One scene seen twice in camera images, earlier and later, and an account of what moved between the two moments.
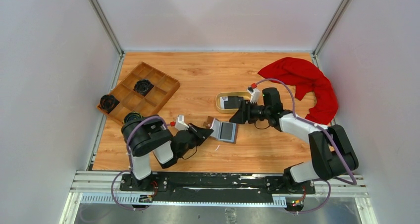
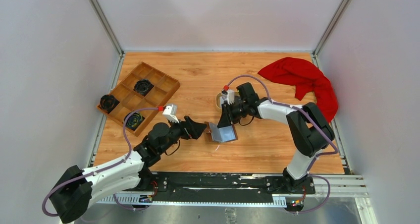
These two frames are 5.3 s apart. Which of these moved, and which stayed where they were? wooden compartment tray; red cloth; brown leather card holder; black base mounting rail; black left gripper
Moved: brown leather card holder; black left gripper
Stayed: wooden compartment tray; black base mounting rail; red cloth
